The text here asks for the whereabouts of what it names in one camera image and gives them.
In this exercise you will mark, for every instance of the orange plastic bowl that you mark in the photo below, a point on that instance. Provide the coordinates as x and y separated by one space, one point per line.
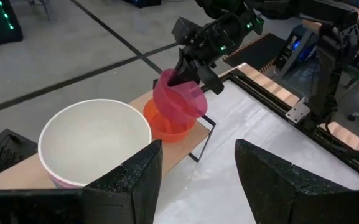
166 130

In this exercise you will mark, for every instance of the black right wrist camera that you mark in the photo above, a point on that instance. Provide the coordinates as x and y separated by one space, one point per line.
183 29

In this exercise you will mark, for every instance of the magenta translucent plastic bowl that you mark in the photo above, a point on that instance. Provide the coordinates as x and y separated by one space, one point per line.
179 102

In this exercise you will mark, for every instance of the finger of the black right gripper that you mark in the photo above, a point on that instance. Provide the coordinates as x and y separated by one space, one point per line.
183 74
211 79

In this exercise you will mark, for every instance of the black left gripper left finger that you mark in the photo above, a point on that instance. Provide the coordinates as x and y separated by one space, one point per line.
110 202

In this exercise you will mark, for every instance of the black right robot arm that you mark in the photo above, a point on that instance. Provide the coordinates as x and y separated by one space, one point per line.
325 62

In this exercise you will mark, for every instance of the wooden shelf with black frame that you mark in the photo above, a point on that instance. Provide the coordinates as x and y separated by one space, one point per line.
182 146

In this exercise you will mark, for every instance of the light pink plastic bowl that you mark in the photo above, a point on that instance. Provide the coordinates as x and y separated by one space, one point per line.
62 183

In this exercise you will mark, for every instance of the silver metal bracket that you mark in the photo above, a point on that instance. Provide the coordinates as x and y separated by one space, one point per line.
298 110

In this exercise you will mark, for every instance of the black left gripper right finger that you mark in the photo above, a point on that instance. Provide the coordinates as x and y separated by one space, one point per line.
288 199

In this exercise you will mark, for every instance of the computer tower with blue light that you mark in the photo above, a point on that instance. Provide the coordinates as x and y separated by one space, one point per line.
291 46

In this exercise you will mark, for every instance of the black table edge rail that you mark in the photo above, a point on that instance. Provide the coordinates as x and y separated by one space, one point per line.
275 109

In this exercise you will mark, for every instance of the black ribbed floor mat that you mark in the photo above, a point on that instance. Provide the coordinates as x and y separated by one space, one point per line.
257 51

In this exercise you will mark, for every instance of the white speckled bowl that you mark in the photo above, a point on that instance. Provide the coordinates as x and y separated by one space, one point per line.
92 140

